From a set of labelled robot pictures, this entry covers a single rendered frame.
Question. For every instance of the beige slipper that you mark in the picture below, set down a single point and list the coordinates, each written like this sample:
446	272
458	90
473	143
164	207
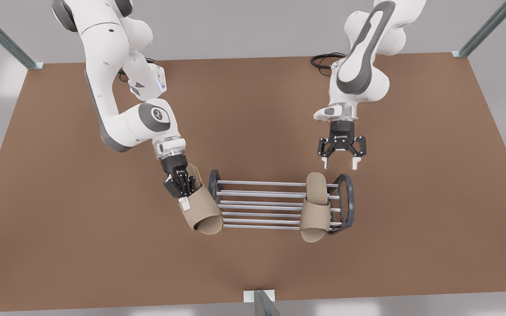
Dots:
316	206
202	210

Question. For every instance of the silver frame post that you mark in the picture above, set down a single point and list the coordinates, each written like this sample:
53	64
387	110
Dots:
262	302
5	39
483	30

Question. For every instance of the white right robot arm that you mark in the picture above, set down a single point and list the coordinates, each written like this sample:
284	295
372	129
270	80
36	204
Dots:
103	66

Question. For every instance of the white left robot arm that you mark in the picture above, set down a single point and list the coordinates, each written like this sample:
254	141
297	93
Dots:
363	48

